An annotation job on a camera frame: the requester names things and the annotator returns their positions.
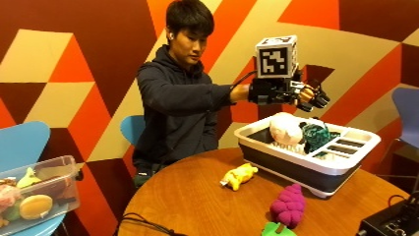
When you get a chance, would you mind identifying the yellow plush toy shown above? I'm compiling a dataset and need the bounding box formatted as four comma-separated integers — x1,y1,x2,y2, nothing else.
219,162,260,192

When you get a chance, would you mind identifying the purple grape plush toy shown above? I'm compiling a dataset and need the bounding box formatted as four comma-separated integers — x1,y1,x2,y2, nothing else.
260,183,308,236

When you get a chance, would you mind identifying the the person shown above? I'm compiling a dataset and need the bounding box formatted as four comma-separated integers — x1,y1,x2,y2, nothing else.
131,0,252,191

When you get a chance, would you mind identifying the pink plush toy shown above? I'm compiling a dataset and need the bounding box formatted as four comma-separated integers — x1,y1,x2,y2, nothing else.
0,184,23,211

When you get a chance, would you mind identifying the yellow-green pear plush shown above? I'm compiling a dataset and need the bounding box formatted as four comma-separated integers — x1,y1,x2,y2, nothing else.
16,166,43,190

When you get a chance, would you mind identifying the lavender chair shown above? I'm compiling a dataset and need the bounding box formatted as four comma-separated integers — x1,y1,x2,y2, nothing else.
377,87,419,185

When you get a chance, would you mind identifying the green plush toy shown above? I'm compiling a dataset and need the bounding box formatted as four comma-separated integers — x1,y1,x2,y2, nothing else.
298,121,342,154

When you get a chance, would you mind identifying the black cable on box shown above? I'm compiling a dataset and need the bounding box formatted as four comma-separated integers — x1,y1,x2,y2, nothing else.
386,191,419,208

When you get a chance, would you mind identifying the white and grey dish rack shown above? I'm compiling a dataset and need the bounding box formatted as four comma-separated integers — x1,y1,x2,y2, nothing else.
233,112,382,200

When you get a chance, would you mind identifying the black table cable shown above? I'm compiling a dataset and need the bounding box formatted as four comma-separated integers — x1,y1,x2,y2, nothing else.
115,211,191,236

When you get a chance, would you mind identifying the large light blue chair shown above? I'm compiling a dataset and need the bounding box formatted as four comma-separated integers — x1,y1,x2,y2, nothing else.
0,120,68,236

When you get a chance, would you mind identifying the white cube with black markers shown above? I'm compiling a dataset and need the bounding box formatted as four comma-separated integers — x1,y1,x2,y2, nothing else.
255,34,300,80

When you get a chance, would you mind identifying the black glove cable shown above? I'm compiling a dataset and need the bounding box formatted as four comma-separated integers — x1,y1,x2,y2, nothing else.
229,70,260,91

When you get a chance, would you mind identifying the tan round bun plush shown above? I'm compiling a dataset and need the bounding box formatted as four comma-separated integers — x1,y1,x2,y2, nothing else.
19,194,55,220

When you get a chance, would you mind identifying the clear plastic storage bin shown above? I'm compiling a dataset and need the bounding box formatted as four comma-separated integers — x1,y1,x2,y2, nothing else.
0,154,84,236

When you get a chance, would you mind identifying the black electronic box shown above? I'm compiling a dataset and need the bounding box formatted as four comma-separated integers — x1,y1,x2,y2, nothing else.
356,194,419,236

